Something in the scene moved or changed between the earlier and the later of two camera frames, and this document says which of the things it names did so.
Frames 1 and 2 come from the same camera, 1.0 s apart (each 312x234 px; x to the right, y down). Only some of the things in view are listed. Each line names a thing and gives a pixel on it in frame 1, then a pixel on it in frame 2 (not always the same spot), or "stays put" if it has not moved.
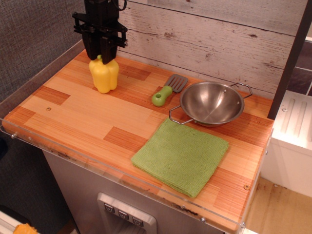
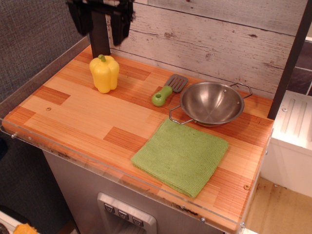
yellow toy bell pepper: (105, 76) stays put
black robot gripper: (101, 17) to (84, 13)
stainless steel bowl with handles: (211, 104) stays put
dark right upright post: (292, 60) stays put
